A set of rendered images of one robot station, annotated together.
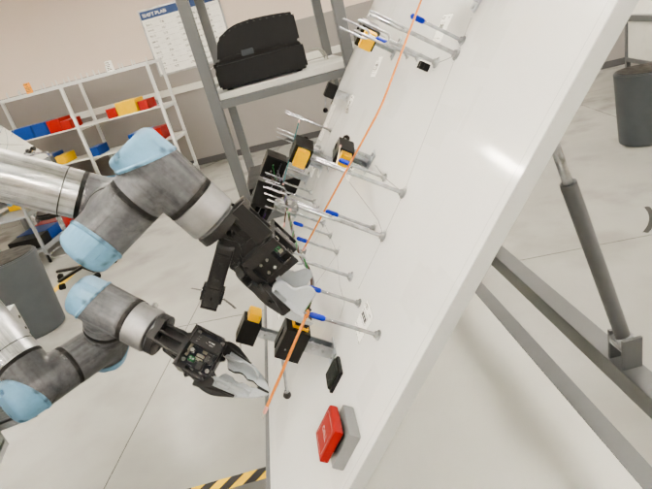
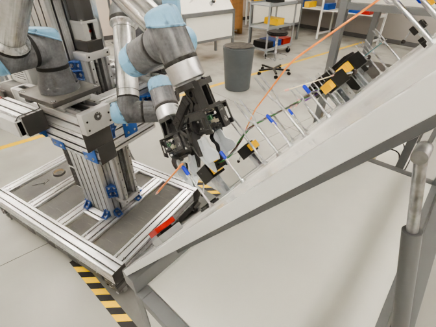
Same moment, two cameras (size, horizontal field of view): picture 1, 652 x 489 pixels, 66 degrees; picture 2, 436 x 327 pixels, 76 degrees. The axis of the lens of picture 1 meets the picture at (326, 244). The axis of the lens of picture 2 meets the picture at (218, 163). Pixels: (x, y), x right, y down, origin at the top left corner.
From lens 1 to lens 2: 42 cm
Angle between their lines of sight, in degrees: 39
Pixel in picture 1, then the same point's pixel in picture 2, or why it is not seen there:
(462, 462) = (268, 303)
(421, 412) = (285, 262)
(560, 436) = not seen: outside the picture
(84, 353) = (148, 110)
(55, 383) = (130, 115)
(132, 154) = (149, 18)
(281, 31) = not seen: outside the picture
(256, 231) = (201, 101)
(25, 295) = (237, 69)
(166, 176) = (161, 40)
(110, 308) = (157, 96)
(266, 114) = not seen: outside the picture
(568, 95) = (308, 155)
